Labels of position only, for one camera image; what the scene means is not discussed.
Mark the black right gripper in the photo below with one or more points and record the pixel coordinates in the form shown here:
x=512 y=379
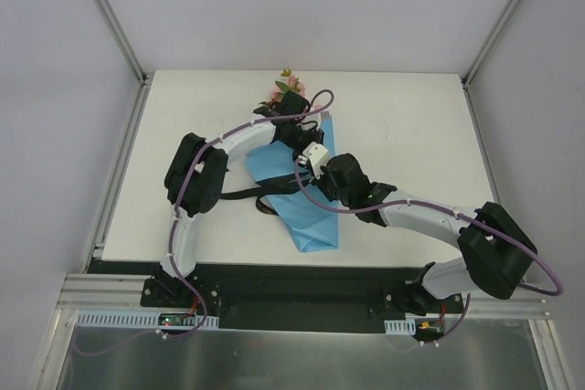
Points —
x=317 y=176

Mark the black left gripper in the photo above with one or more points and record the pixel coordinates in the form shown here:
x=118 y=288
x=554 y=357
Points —
x=309 y=136

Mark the fake flower stem orange blooms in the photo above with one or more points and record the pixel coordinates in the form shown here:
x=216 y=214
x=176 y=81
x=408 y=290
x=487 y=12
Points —
x=276 y=94

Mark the blue wrapping paper sheet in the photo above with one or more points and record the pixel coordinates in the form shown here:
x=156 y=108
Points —
x=311 y=227

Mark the fake flower stem pink roses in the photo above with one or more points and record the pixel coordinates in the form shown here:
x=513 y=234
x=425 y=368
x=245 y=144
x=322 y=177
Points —
x=288 y=77

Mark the black ribbon gold lettering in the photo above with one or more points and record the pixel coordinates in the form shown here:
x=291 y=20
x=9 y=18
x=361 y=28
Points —
x=279 y=185

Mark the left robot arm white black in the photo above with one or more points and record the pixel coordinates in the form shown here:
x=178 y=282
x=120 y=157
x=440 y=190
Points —
x=195 y=178

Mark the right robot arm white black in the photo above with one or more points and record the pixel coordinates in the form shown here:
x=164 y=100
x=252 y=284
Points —
x=495 y=251

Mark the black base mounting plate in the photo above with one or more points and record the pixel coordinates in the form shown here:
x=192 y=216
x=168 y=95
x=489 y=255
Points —
x=286 y=298

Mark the right white cable duct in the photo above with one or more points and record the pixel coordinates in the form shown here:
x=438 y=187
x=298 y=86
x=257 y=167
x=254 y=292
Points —
x=400 y=327

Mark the white cable duct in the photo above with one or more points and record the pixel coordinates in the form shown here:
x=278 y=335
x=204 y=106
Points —
x=400 y=327
x=145 y=320

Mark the aluminium front rail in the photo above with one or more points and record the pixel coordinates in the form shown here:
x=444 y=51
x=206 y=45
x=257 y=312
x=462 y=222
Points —
x=123 y=292

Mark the left aluminium frame post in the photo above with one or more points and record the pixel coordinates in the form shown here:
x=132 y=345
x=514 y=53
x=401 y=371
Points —
x=121 y=40

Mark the aluminium frame post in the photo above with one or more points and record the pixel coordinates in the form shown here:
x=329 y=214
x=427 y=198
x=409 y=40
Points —
x=494 y=35
x=121 y=40

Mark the left white cable duct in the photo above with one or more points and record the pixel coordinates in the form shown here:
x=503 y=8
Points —
x=145 y=320

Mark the right aluminium frame post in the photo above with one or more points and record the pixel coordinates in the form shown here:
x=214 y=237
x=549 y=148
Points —
x=494 y=35

